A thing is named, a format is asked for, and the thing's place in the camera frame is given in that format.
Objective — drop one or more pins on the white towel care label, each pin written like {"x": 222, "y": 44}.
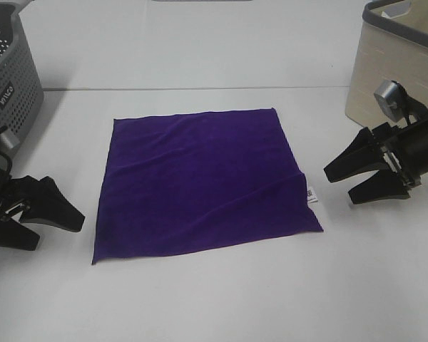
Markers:
{"x": 311, "y": 195}

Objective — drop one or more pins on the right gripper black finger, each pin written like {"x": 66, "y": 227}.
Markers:
{"x": 363, "y": 154}
{"x": 384, "y": 184}

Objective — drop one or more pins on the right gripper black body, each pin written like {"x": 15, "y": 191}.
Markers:
{"x": 406, "y": 148}

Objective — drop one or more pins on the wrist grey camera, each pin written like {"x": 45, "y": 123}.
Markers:
{"x": 392, "y": 100}
{"x": 9, "y": 144}

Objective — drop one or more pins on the grey perforated plastic basket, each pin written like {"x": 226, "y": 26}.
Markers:
{"x": 21, "y": 94}

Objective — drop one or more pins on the purple towel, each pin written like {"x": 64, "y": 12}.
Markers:
{"x": 187, "y": 183}

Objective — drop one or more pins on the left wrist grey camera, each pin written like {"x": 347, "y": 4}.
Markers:
{"x": 9, "y": 144}

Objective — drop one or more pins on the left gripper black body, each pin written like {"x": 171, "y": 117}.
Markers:
{"x": 15, "y": 196}

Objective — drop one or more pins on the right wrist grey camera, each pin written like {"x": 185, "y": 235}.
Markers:
{"x": 392, "y": 100}

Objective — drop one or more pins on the beige fabric storage bin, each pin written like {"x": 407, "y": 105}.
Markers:
{"x": 393, "y": 46}

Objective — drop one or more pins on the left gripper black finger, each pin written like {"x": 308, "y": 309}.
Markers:
{"x": 45, "y": 204}
{"x": 15, "y": 236}

